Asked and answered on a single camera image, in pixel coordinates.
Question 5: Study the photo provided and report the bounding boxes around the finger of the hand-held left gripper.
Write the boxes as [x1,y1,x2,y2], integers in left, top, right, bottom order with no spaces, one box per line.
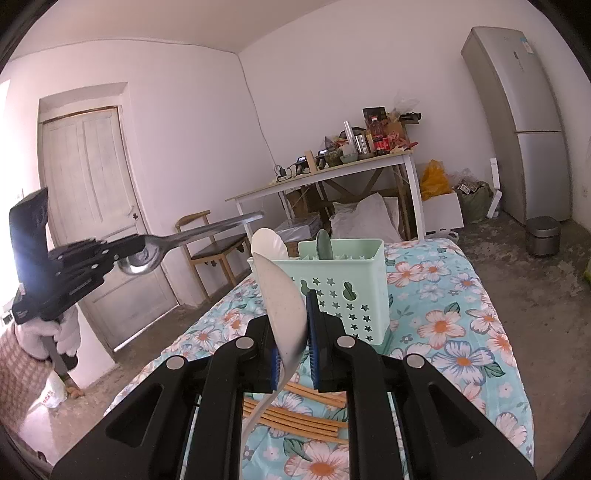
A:
[58,261,122,308]
[48,235,149,273]

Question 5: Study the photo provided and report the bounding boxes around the metal trash can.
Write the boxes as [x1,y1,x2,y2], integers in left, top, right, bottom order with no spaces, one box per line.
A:
[526,217,560,258]

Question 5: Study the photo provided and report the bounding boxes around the white sack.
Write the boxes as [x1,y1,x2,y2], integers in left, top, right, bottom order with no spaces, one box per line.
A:
[330,193,402,243]

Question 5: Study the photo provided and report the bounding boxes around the metal spoon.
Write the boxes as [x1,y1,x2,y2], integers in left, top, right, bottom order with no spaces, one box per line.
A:
[117,211,265,277]

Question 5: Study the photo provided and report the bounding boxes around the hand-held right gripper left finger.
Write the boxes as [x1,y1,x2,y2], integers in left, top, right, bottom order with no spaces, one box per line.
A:
[51,318,282,480]

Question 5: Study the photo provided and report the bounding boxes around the white table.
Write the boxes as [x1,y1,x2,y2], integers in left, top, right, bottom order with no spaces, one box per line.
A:
[225,150,426,241]

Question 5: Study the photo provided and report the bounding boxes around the blue floral blanket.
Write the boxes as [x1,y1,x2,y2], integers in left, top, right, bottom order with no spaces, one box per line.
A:
[104,237,536,480]

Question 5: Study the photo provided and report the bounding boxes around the white box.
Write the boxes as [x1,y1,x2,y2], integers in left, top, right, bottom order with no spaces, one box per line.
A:
[422,191,465,232]

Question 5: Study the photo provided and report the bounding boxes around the green plastic utensil holder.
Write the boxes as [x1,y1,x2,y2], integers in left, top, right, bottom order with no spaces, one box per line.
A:
[248,237,392,356]

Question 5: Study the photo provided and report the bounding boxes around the wooden chair with black seat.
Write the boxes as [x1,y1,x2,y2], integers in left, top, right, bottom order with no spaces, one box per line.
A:
[175,211,250,301]

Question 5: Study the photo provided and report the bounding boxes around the white wooden door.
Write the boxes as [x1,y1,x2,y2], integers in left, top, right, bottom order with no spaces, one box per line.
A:
[39,106,178,352]

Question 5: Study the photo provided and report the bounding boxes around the red drink bottles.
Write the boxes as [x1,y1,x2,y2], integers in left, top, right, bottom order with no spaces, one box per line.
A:
[369,115,393,155]

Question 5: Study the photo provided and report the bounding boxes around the plastic-wrapped box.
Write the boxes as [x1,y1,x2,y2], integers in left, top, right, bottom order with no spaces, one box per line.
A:
[274,217,324,245]

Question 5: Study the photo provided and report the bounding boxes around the yellow plastic bag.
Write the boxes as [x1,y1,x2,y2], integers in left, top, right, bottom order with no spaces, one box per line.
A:
[421,160,452,200]

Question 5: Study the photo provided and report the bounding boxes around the white plastic bag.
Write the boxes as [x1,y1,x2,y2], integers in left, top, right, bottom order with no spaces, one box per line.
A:
[41,373,71,409]

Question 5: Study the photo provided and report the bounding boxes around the white foam panel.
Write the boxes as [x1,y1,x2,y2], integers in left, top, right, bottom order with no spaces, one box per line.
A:
[487,158,503,217]

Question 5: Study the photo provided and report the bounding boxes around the silver refrigerator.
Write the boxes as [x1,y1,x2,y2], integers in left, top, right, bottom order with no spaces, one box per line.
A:
[461,27,573,224]

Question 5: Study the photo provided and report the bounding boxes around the large white rice spoon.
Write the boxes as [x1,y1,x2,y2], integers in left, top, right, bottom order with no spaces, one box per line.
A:
[244,251,309,446]

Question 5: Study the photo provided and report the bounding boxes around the pile of wooden chopsticks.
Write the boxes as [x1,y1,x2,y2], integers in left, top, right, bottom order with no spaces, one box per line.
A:
[241,382,350,446]

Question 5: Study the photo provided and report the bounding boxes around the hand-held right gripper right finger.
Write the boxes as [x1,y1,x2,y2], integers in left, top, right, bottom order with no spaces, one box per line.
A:
[306,290,536,480]

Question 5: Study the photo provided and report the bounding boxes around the green bag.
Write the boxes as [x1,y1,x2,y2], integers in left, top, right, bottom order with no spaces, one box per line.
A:
[455,181,495,223]

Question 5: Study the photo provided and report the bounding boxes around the person's left hand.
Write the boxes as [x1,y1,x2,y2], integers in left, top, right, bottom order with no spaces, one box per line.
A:
[16,305,83,370]

